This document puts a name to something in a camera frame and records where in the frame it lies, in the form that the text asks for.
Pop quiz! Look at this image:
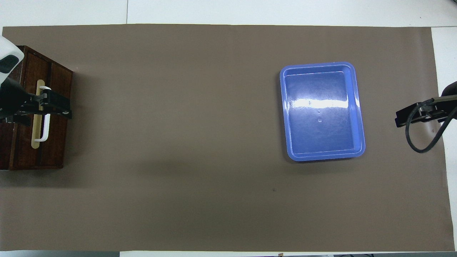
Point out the blue plastic tray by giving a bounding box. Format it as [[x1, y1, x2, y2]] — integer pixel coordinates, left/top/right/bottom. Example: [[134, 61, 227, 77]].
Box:
[[279, 61, 366, 162]]

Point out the brown table mat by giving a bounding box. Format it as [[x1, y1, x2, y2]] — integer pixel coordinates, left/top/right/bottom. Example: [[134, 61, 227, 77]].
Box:
[[0, 24, 456, 252]]

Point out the wooden drawer with white handle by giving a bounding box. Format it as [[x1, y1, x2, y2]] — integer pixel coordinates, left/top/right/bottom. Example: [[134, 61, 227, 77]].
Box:
[[21, 54, 74, 168]]

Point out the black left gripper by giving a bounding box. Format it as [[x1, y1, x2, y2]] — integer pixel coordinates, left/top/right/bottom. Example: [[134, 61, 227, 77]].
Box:
[[0, 79, 72, 125]]

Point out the dark brown wooden cabinet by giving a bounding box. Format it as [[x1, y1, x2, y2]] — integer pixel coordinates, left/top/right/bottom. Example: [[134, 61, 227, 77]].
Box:
[[0, 45, 74, 171]]

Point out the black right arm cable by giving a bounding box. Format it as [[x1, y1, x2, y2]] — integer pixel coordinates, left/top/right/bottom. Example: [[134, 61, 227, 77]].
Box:
[[405, 96, 457, 153]]

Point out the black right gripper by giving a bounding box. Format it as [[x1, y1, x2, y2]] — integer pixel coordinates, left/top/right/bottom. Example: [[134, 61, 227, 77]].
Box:
[[395, 81, 457, 128]]

